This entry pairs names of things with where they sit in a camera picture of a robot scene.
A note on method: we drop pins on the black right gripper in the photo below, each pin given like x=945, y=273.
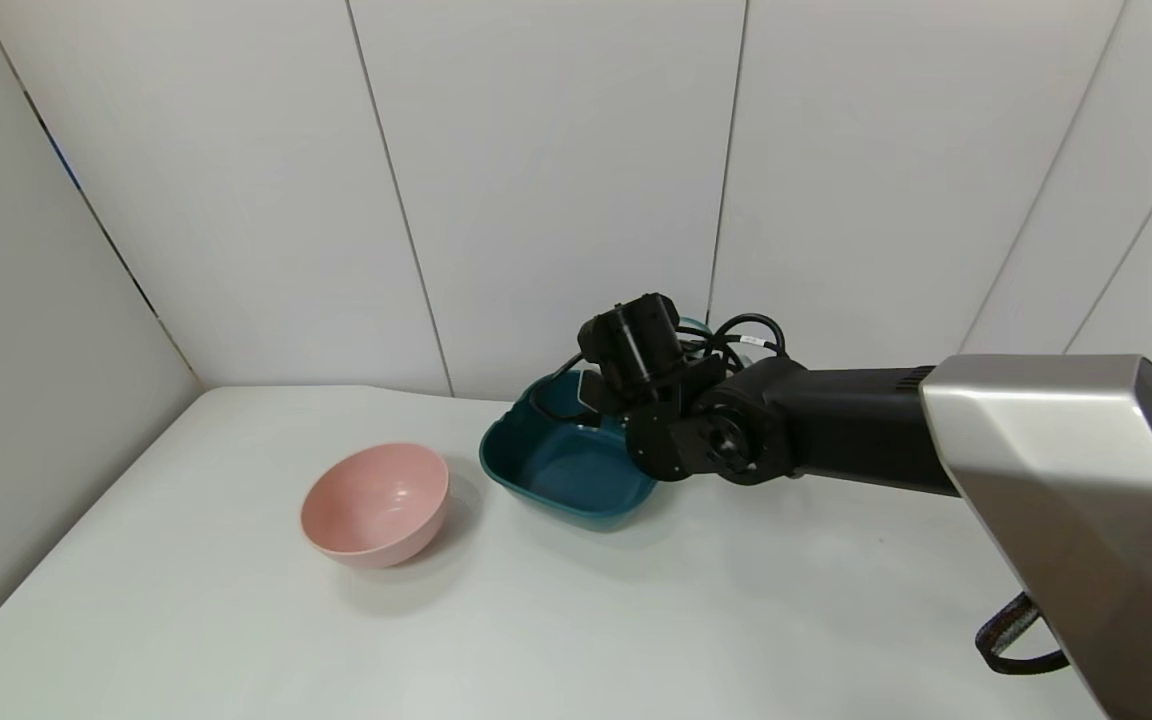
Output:
x=593, y=391

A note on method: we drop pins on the clear blue ribbed cup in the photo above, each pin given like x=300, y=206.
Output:
x=696, y=325

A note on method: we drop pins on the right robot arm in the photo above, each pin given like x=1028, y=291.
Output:
x=856, y=430

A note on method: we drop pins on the pink round bowl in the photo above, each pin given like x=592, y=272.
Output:
x=376, y=505

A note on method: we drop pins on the dark teal square basin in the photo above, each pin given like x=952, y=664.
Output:
x=566, y=470

